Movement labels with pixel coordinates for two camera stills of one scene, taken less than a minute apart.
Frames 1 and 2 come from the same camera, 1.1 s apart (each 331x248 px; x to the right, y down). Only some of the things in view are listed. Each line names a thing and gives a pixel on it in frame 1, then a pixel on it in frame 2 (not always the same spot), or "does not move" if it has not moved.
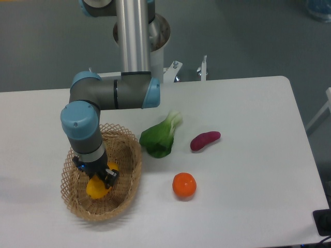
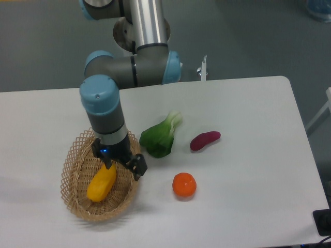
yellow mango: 96,187 does not move
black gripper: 98,166 → 121,152
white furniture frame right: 327,105 does not move
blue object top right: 320,8 does not move
